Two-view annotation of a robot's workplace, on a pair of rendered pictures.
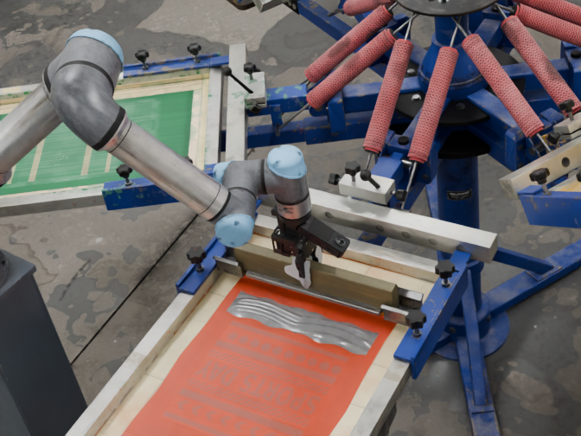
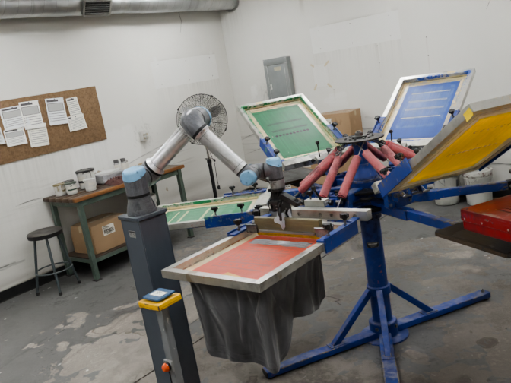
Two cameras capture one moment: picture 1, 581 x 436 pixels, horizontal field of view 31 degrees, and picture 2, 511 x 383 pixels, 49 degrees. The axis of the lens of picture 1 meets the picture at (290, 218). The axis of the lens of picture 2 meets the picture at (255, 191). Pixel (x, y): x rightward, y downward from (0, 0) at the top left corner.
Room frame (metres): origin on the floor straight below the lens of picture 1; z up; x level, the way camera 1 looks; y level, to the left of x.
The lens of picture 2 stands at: (-1.04, -0.15, 1.80)
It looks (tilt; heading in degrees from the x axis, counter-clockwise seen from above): 12 degrees down; 5
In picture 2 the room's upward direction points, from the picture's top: 10 degrees counter-clockwise
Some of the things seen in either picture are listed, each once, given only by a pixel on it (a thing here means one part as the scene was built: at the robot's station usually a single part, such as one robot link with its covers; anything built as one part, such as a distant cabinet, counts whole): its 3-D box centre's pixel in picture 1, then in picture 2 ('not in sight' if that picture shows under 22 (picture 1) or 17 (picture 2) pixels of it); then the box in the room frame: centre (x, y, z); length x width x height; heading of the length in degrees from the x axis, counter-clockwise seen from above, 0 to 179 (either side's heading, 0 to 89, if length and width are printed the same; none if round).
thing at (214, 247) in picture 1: (220, 255); (249, 229); (1.89, 0.19, 0.97); 0.30 x 0.05 x 0.07; 145
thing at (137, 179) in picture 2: not in sight; (135, 180); (1.72, 0.69, 1.37); 0.13 x 0.12 x 0.14; 170
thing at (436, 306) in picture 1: (432, 317); (338, 235); (1.57, -0.27, 0.98); 0.30 x 0.05 x 0.07; 145
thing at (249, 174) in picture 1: (240, 183); (254, 172); (1.73, 0.09, 1.32); 0.11 x 0.11 x 0.08; 80
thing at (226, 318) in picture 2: not in sight; (231, 321); (1.30, 0.27, 0.74); 0.45 x 0.03 x 0.43; 55
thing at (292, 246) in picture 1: (295, 229); (278, 199); (1.73, -0.01, 1.16); 0.09 x 0.08 x 0.12; 55
